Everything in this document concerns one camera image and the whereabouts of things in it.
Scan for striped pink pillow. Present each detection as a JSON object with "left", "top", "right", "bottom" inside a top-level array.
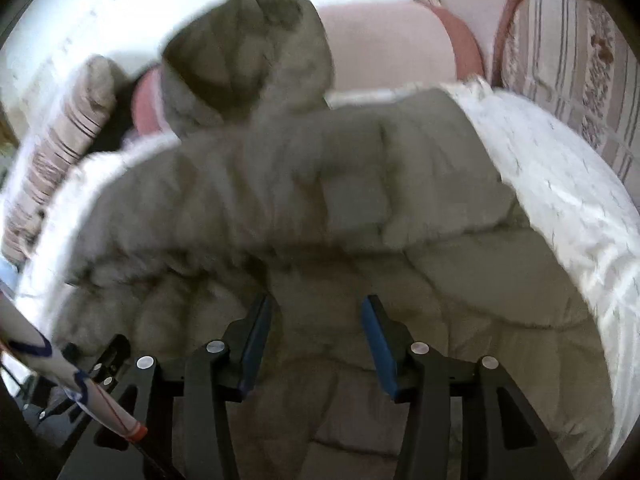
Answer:
[
  {"left": 500, "top": 0, "right": 640, "bottom": 196},
  {"left": 2, "top": 55, "right": 122, "bottom": 267}
]

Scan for pink cushion with red edge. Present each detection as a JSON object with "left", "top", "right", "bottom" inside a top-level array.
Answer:
[{"left": 439, "top": 0, "right": 561, "bottom": 86}]

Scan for olive grey puffer jacket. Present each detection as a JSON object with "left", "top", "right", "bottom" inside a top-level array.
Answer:
[{"left": 50, "top": 0, "right": 617, "bottom": 480}]

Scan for large pink sofa cushion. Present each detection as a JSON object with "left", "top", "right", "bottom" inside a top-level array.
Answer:
[{"left": 131, "top": 0, "right": 487, "bottom": 137}]

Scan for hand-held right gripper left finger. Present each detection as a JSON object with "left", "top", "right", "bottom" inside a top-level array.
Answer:
[{"left": 57, "top": 293, "right": 275, "bottom": 480}]

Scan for black cloth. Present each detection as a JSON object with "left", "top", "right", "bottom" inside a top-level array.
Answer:
[{"left": 92, "top": 74, "right": 151, "bottom": 153}]

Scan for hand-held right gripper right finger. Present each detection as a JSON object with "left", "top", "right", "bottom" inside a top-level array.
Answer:
[{"left": 361, "top": 294, "right": 574, "bottom": 480}]

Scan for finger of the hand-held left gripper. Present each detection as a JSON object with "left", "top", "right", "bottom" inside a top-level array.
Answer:
[{"left": 62, "top": 334, "right": 132, "bottom": 401}]

